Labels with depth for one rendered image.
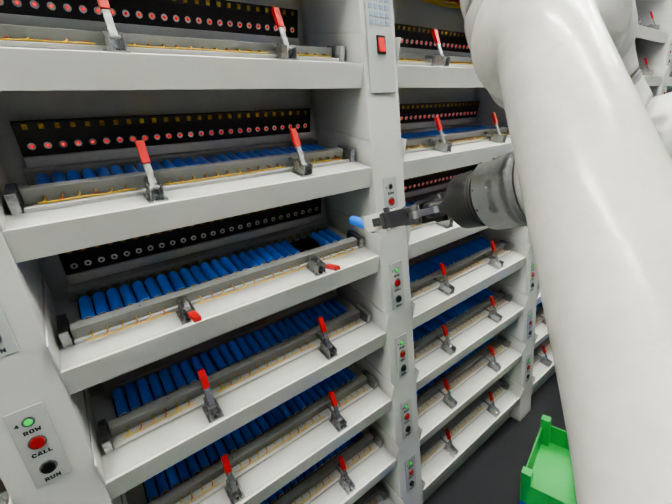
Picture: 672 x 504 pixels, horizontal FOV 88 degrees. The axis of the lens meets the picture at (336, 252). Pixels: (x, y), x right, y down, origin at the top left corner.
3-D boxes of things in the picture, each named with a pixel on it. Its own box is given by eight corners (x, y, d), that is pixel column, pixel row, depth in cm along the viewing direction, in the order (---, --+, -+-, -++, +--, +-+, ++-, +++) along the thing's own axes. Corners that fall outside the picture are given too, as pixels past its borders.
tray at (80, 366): (377, 271, 83) (382, 236, 78) (69, 395, 50) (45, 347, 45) (328, 238, 97) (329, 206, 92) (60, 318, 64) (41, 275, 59)
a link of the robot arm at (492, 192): (503, 150, 37) (456, 166, 42) (521, 233, 38) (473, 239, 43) (543, 143, 42) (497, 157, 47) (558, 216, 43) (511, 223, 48)
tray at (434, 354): (520, 316, 133) (532, 287, 126) (413, 393, 100) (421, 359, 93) (474, 290, 146) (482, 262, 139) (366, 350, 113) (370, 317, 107)
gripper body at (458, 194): (499, 163, 47) (443, 180, 54) (461, 171, 42) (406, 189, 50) (511, 217, 47) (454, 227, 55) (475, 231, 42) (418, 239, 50)
